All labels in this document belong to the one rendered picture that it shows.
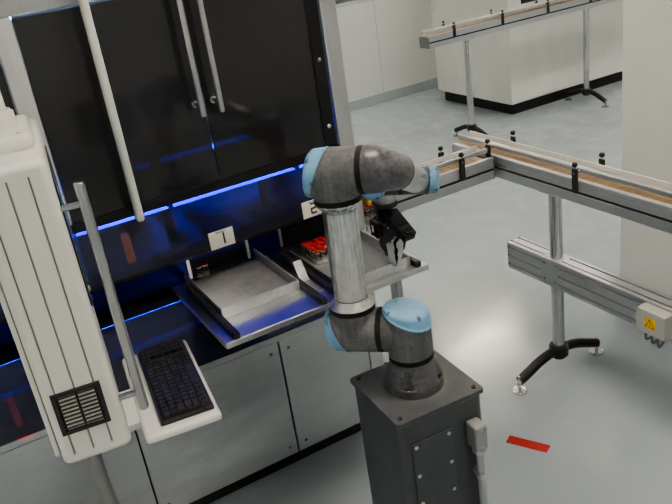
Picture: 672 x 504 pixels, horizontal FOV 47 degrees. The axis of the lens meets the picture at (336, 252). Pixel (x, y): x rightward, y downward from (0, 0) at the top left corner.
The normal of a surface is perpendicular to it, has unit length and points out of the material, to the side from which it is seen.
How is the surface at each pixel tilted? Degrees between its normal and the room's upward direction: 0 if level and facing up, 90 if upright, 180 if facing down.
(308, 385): 90
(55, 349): 90
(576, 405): 0
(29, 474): 90
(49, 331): 90
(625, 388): 0
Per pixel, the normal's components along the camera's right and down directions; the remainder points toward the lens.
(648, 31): -0.86, 0.32
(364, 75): 0.49, 0.29
